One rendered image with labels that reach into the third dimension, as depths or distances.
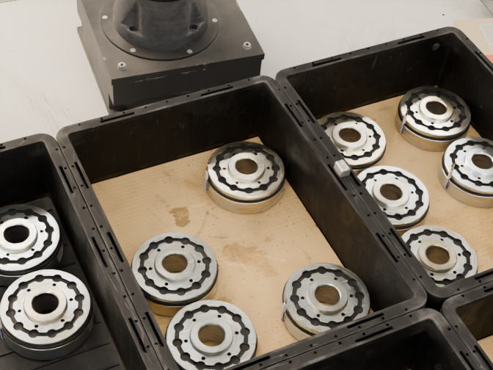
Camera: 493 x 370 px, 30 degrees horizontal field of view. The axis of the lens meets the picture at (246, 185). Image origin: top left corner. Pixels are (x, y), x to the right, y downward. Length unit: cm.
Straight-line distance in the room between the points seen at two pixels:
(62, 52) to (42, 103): 13
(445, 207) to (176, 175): 36
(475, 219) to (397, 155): 14
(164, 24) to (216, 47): 10
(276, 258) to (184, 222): 13
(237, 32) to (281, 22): 21
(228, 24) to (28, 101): 35
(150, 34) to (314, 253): 47
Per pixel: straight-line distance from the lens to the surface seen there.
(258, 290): 112
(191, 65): 143
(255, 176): 118
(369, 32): 170
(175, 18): 143
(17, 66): 159
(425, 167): 129
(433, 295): 103
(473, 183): 125
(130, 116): 116
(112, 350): 107
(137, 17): 145
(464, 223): 124
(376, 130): 128
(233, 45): 148
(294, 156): 119
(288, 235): 117
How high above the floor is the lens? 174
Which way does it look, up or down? 48 degrees down
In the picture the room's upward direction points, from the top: 7 degrees clockwise
